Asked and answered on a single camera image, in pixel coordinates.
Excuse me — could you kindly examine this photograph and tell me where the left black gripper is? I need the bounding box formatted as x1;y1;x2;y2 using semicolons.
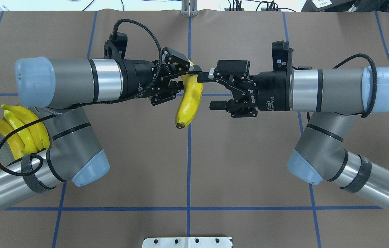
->
122;47;203;105

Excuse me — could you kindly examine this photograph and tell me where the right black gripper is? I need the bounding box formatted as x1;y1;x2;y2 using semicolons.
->
196;60;290;118

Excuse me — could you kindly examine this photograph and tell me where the yellow banana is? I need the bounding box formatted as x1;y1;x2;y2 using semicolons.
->
175;61;203;129
3;110;39;154
0;116;26;161
1;104;51;150

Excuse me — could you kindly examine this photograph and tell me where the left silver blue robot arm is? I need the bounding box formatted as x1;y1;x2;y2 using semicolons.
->
0;42;201;211

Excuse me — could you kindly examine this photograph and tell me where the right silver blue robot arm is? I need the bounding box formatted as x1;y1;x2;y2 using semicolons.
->
198;59;389;210

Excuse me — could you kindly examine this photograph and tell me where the brown paper table mat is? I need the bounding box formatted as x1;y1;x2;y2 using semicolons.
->
0;9;389;248

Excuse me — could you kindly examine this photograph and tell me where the black box with white label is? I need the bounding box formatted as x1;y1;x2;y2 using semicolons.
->
300;0;356;12

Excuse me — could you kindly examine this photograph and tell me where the aluminium frame post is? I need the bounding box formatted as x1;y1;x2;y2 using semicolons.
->
181;0;198;17

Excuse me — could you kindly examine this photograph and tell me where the black cable bundle on desk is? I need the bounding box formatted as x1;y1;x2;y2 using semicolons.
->
225;0;283;12

